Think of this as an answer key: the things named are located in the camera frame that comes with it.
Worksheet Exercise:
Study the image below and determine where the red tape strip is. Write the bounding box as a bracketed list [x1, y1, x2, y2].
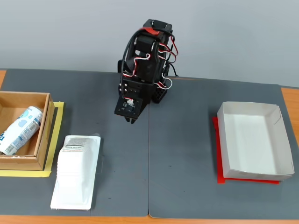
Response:
[140, 27, 162, 37]

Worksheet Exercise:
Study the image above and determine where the red white servo wire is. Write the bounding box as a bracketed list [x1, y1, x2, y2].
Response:
[122, 53, 151, 78]
[158, 35, 179, 63]
[155, 72, 173, 91]

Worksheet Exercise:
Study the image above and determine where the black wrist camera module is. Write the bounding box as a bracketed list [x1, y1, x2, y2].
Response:
[114, 95, 143, 117]

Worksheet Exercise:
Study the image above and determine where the dark gray table mat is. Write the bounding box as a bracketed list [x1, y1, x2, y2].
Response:
[148, 76, 299, 220]
[0, 68, 150, 217]

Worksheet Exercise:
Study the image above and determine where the red sheet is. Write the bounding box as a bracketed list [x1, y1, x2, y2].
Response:
[212, 116, 280, 185]

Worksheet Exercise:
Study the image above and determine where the yellow tape frame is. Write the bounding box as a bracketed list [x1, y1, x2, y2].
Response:
[0, 101, 65, 178]

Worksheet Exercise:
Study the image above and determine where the black power cable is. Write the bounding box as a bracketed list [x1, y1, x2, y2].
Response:
[168, 63, 180, 77]

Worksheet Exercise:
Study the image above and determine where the gray paper box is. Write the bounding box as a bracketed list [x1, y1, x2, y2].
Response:
[217, 101, 295, 182]

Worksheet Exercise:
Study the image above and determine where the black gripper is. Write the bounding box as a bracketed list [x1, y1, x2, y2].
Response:
[118, 78, 154, 124]

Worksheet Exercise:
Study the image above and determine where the white sandwich package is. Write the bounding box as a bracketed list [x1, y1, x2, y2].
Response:
[50, 134, 101, 211]

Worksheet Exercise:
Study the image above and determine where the brown cardboard box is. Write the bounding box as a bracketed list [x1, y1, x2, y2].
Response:
[0, 91, 56, 171]

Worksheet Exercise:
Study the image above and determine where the white and blue can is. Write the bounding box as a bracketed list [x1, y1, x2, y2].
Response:
[0, 105, 44, 156]

